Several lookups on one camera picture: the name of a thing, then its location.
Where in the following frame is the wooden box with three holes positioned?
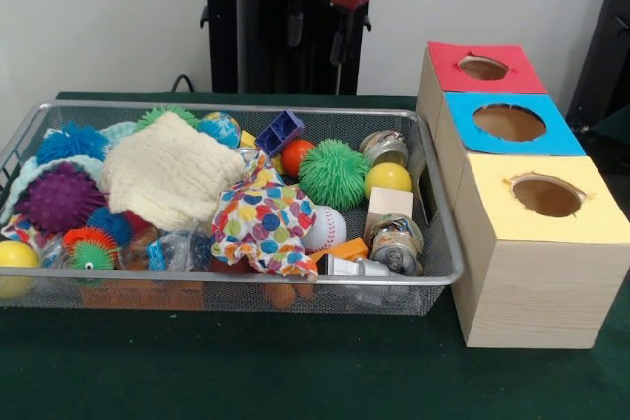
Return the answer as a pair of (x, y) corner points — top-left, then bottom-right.
(416, 40), (630, 350)

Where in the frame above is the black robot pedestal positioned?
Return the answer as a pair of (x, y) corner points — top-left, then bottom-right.
(189, 0), (398, 96)

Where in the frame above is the blue building block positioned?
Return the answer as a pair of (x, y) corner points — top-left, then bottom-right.
(254, 108), (305, 158)

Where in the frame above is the yellow smooth ball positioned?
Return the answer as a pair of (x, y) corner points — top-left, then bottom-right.
(0, 240), (41, 299)
(364, 162), (413, 201)

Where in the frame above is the dark green table cloth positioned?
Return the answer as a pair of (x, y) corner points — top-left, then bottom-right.
(588, 105), (630, 149)
(0, 91), (630, 420)

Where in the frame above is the crushed drink can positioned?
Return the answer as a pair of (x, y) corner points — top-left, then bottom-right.
(367, 214), (425, 277)

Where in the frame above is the plain green puffer ball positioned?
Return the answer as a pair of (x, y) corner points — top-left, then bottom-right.
(298, 139), (371, 199)

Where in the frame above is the black chair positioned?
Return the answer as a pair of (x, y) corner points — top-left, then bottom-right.
(565, 0), (630, 121)

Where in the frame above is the black cable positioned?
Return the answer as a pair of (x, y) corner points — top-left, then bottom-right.
(170, 74), (213, 94)

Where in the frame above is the polka dot cloth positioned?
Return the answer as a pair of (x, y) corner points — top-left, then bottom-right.
(210, 149), (319, 281)

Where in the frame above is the cream knitted cloth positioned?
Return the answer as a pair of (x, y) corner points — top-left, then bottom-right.
(102, 112), (246, 232)

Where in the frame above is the plain wooden cube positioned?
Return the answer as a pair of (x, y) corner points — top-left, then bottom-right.
(367, 187), (414, 229)

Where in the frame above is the shallow mesh bin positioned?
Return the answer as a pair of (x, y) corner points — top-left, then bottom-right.
(0, 99), (465, 317)

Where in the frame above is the white baseball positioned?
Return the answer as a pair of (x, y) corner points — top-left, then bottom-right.
(299, 205), (347, 253)

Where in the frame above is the purple spiky ball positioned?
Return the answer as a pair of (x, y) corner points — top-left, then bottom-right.
(14, 161), (108, 234)

